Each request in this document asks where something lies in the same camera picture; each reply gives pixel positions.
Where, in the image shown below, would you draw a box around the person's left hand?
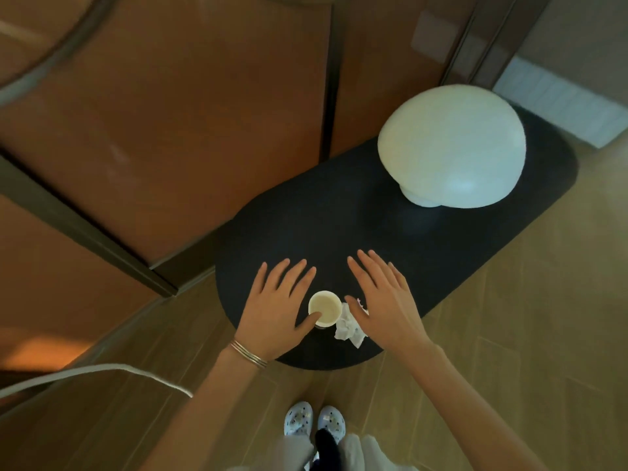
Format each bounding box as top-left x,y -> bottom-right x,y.
235,259 -> 323,361

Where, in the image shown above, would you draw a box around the light grey trousers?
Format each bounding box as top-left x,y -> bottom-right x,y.
228,433 -> 419,471

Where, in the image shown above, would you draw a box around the white patterned right clog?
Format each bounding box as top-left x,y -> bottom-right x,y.
317,406 -> 346,444

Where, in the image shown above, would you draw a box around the white mushroom table lamp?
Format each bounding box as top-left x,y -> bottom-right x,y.
377,84 -> 528,210

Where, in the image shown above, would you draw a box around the crumpled white tissue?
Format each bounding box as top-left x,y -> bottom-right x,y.
335,299 -> 369,349

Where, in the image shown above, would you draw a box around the white patterned left clog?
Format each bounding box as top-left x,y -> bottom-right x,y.
284,401 -> 315,438

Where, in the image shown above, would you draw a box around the curved metal bar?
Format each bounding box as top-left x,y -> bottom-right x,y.
0,0 -> 120,109

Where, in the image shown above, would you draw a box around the small white cup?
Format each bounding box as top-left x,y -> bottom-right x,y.
307,290 -> 342,329

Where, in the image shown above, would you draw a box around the person's right forearm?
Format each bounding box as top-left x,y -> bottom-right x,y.
388,340 -> 548,471

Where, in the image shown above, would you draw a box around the person's left forearm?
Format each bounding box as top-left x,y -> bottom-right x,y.
140,341 -> 271,471

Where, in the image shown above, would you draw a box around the white floor mat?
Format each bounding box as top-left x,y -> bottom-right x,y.
493,56 -> 628,149

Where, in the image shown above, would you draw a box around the white patterned clog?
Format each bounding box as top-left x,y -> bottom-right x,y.
317,406 -> 346,444
284,401 -> 315,438

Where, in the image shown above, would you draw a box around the person's right hand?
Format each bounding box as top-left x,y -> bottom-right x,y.
345,249 -> 433,357

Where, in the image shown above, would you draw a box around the silver bangle bracelet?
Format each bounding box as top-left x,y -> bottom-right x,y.
230,340 -> 269,370

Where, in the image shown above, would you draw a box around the white cable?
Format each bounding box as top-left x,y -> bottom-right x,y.
0,364 -> 194,401

